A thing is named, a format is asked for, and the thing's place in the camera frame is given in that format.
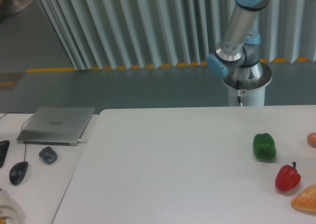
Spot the white corrugated partition screen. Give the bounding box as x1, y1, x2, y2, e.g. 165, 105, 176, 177
37, 0, 316, 70

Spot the orange bread piece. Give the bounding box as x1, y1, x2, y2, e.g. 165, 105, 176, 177
291, 184, 316, 213

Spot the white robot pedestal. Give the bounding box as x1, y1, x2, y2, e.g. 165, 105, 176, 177
226, 85, 266, 106

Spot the red bell pepper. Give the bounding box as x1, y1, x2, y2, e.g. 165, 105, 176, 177
275, 161, 301, 192

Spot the black mouse cable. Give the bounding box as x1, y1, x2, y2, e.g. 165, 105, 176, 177
0, 112, 34, 162

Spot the pink round fruit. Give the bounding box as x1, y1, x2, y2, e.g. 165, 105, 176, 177
307, 133, 316, 147

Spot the silver closed laptop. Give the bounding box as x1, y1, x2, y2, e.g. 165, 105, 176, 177
17, 107, 94, 145

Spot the dark blue earbuds case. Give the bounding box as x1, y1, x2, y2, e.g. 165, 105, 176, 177
39, 146, 58, 165

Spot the black keyboard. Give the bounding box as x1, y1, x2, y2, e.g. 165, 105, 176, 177
0, 140, 10, 168

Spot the floor warning sticker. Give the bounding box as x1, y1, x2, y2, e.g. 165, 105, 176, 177
0, 72, 25, 90

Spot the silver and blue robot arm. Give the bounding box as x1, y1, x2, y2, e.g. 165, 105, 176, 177
206, 0, 316, 90

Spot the robot base cable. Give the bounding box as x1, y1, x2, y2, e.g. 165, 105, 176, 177
235, 80, 244, 107

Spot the green bell pepper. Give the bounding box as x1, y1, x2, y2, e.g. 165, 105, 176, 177
253, 133, 277, 160

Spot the black computer mouse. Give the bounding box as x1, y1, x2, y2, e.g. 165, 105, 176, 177
9, 161, 29, 186

